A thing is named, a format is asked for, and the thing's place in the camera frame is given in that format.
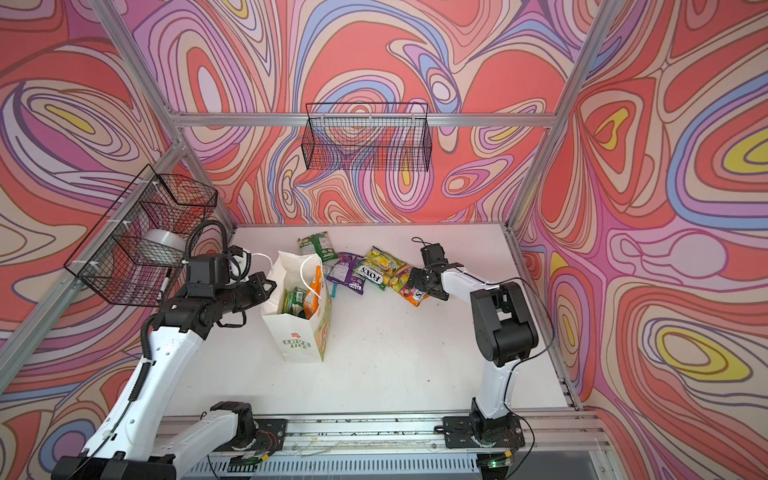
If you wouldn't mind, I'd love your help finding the silver tape roll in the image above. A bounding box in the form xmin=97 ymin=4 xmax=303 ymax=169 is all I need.
xmin=142 ymin=229 xmax=185 ymax=252

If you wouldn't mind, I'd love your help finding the green yellow Fox's candy bag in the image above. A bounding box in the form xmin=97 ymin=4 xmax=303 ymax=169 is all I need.
xmin=355 ymin=246 xmax=406 ymax=290

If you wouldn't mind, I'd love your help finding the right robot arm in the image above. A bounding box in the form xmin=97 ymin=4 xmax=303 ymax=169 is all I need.
xmin=406 ymin=264 xmax=539 ymax=442

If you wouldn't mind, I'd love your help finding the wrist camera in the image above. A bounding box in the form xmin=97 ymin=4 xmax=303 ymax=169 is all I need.
xmin=228 ymin=245 xmax=252 ymax=281
xmin=420 ymin=243 xmax=447 ymax=267

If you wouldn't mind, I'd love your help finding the purple snack bag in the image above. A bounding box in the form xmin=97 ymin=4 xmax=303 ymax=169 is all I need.
xmin=326 ymin=252 xmax=365 ymax=295

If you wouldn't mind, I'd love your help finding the green snack bag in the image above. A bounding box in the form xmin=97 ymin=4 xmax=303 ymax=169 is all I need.
xmin=281 ymin=287 xmax=307 ymax=318
xmin=297 ymin=231 xmax=338 ymax=263

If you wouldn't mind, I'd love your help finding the black wire basket wall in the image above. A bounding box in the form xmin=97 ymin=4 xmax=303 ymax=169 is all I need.
xmin=64 ymin=166 xmax=218 ymax=307
xmin=301 ymin=101 xmax=433 ymax=172

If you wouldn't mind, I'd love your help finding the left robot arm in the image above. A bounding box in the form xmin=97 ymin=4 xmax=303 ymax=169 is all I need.
xmin=51 ymin=219 xmax=277 ymax=479

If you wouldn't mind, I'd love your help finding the black wire basket left wall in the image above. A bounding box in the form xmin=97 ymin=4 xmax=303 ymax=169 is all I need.
xmin=64 ymin=166 xmax=218 ymax=307

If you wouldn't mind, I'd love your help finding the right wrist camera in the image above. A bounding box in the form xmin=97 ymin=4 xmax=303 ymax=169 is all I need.
xmin=420 ymin=243 xmax=447 ymax=267

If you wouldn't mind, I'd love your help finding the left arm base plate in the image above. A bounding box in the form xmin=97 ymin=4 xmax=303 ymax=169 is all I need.
xmin=228 ymin=418 xmax=288 ymax=454

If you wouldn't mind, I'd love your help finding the orange Fox's candy bag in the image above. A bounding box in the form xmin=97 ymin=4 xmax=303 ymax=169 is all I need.
xmin=389 ymin=267 xmax=427 ymax=307

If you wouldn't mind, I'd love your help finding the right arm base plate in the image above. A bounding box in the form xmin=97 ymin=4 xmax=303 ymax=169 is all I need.
xmin=433 ymin=414 xmax=526 ymax=451

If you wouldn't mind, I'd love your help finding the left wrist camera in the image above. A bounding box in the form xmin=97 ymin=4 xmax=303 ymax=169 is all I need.
xmin=228 ymin=245 xmax=252 ymax=281

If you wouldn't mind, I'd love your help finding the orange snack bag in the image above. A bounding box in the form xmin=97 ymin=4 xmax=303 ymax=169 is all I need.
xmin=302 ymin=266 xmax=324 ymax=318

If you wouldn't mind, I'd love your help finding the white paper bag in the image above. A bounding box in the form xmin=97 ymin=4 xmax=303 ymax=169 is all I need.
xmin=261 ymin=251 xmax=332 ymax=363

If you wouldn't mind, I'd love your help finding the black wire basket back wall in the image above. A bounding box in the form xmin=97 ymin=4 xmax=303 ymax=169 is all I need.
xmin=301 ymin=101 xmax=433 ymax=172

